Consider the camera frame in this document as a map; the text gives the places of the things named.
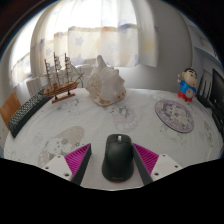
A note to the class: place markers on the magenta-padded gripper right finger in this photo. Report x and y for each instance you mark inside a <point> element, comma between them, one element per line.
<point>150,160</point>

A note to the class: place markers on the wooden chair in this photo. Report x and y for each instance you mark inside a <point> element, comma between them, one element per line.
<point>9,108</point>

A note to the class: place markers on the black keyboard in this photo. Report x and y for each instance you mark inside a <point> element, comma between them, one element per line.
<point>26,111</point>

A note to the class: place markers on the round purple printed mouse pad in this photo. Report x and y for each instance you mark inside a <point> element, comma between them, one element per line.
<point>174,115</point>

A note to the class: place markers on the black monitor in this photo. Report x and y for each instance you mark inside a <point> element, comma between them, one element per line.
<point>218,91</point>

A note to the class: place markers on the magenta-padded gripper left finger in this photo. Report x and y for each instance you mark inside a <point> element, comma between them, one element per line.
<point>75,160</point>

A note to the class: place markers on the white radiator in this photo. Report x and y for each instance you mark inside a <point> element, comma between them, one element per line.
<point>33,86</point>

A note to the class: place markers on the white wall shelf unit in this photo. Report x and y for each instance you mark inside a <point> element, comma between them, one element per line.
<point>208,50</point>

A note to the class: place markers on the wooden sailing ship model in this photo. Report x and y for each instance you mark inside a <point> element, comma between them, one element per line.
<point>61,89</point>

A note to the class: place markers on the white printed tablecloth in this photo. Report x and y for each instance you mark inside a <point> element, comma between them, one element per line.
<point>143,126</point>

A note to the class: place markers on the cartoon boy figurine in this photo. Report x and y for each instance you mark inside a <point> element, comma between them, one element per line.
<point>187,87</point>

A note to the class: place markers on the large white conch shell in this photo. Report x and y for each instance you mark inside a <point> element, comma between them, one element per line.
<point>106,85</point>

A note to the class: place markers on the white star-print curtain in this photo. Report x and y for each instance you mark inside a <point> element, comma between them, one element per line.
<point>93,40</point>

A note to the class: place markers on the black computer mouse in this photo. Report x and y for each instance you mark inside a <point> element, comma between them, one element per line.
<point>117,160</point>

